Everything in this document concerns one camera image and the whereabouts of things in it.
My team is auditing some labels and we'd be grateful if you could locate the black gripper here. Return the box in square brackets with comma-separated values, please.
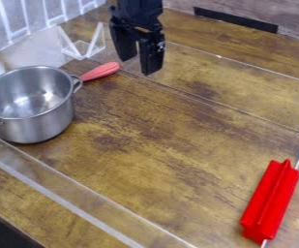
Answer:
[108, 5, 166, 76]

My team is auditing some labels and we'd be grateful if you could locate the silver metal pot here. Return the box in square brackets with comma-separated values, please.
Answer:
[0, 66, 83, 144]

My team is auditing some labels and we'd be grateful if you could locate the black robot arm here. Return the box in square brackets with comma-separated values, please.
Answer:
[108, 0, 166, 76]

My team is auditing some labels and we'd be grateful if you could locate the clear acrylic triangle stand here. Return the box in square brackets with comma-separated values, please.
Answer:
[56, 22, 107, 60]

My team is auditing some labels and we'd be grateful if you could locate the red plastic bracket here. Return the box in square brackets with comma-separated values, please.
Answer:
[239, 159, 299, 245]

